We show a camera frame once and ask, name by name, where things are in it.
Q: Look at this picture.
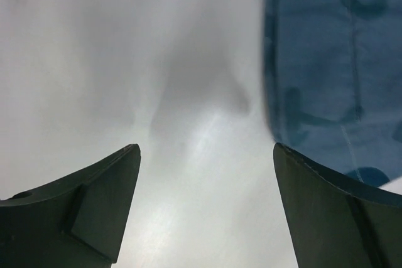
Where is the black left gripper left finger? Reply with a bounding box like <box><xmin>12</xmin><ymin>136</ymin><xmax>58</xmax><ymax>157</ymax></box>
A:
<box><xmin>1</xmin><ymin>144</ymin><xmax>141</xmax><ymax>267</ymax></box>

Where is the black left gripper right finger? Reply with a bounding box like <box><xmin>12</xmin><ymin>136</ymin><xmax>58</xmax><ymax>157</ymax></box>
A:
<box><xmin>273</xmin><ymin>143</ymin><xmax>401</xmax><ymax>268</ymax></box>

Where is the blue letter-print placemat cloth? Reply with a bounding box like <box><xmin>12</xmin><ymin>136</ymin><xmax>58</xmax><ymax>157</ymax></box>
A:
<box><xmin>264</xmin><ymin>0</ymin><xmax>401</xmax><ymax>186</ymax></box>

